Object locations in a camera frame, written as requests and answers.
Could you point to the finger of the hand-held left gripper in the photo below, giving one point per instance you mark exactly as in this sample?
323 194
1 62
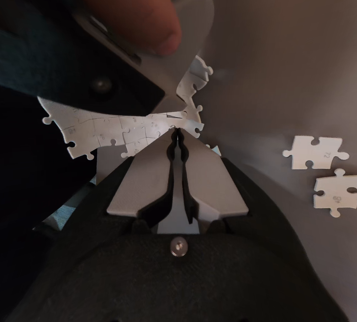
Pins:
170 104

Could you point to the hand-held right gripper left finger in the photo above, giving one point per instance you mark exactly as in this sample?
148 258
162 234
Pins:
145 185

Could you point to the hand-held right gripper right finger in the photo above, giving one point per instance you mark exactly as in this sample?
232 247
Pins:
212 185

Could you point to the partly built puzzle ball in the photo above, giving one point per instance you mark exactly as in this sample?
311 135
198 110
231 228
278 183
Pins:
111 129

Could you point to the white puzzle piece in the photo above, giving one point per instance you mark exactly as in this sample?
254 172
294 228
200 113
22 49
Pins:
337 192
315 154

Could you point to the person's left hand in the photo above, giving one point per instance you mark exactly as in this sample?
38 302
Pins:
125 6

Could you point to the person's dark-clothed torso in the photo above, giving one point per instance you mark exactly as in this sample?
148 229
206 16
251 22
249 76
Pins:
28 160

